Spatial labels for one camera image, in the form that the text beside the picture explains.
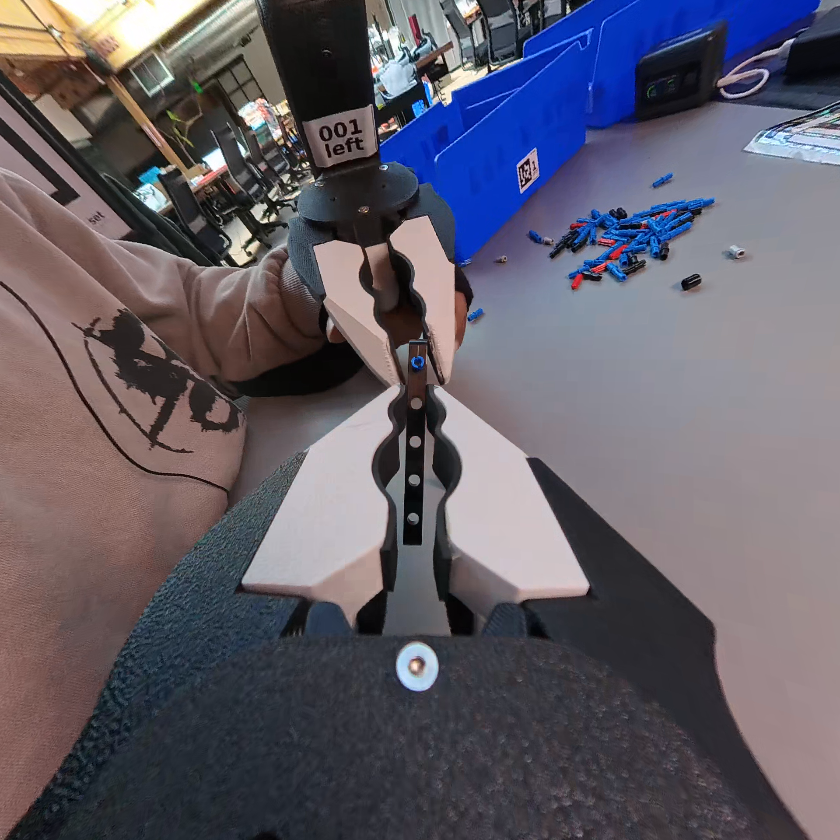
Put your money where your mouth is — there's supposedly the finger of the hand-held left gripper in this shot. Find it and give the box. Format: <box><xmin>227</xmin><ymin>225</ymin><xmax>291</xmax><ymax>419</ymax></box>
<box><xmin>314</xmin><ymin>243</ymin><xmax>404</xmax><ymax>387</ymax></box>
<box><xmin>387</xmin><ymin>217</ymin><xmax>458</xmax><ymax>387</ymax></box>

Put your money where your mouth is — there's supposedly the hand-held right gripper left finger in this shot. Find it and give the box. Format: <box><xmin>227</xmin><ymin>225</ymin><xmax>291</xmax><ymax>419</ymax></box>
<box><xmin>241</xmin><ymin>384</ymin><xmax>403</xmax><ymax>634</ymax></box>

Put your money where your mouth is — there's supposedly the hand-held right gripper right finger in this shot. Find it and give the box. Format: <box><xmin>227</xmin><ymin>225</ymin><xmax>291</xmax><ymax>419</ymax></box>
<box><xmin>427</xmin><ymin>384</ymin><xmax>592</xmax><ymax>634</ymax></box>

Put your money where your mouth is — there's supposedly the long black lego beam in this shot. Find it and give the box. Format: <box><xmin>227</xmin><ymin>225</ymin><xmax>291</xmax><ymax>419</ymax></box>
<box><xmin>401</xmin><ymin>339</ymin><xmax>431</xmax><ymax>546</ymax></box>

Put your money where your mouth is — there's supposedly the person's left forearm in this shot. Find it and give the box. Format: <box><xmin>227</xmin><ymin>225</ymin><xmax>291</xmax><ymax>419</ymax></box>
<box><xmin>163</xmin><ymin>245</ymin><xmax>330</xmax><ymax>386</ymax></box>

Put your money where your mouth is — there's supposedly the pile of blue lego pins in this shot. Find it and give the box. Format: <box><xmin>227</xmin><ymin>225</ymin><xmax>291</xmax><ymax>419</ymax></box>
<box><xmin>528</xmin><ymin>196</ymin><xmax>717</xmax><ymax>291</ymax></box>

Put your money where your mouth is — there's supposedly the lego sticker sheet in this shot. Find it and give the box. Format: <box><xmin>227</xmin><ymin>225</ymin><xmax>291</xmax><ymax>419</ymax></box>
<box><xmin>742</xmin><ymin>101</ymin><xmax>840</xmax><ymax>165</ymax></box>

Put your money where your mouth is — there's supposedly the black office chair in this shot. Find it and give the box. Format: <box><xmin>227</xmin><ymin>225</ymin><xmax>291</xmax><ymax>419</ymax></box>
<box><xmin>476</xmin><ymin>0</ymin><xmax>526</xmax><ymax>67</ymax></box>
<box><xmin>209</xmin><ymin>122</ymin><xmax>290</xmax><ymax>250</ymax></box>
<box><xmin>440</xmin><ymin>0</ymin><xmax>477</xmax><ymax>67</ymax></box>
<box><xmin>157</xmin><ymin>167</ymin><xmax>232</xmax><ymax>267</ymax></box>

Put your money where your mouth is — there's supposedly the blue plastic bin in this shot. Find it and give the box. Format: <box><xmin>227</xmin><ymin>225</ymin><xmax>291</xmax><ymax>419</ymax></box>
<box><xmin>378</xmin><ymin>29</ymin><xmax>588</xmax><ymax>267</ymax></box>
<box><xmin>522</xmin><ymin>0</ymin><xmax>822</xmax><ymax>130</ymax></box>

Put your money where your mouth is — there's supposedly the framed white sign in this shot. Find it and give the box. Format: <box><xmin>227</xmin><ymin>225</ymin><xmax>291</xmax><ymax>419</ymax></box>
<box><xmin>0</xmin><ymin>68</ymin><xmax>140</xmax><ymax>242</ymax></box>

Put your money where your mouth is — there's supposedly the small black box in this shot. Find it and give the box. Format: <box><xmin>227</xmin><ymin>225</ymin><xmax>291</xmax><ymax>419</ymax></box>
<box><xmin>633</xmin><ymin>19</ymin><xmax>730</xmax><ymax>123</ymax></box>

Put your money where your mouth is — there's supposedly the flat black box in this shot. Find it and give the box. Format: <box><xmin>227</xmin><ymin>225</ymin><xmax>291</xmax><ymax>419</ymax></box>
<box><xmin>784</xmin><ymin>6</ymin><xmax>840</xmax><ymax>84</ymax></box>

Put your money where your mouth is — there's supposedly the white wall vent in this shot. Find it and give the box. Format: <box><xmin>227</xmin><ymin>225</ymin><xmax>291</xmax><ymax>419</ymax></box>
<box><xmin>127</xmin><ymin>50</ymin><xmax>175</xmax><ymax>97</ymax></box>

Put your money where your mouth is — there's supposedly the white cable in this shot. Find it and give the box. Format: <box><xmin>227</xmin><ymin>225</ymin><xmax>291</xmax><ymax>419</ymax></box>
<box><xmin>716</xmin><ymin>42</ymin><xmax>799</xmax><ymax>100</ymax></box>

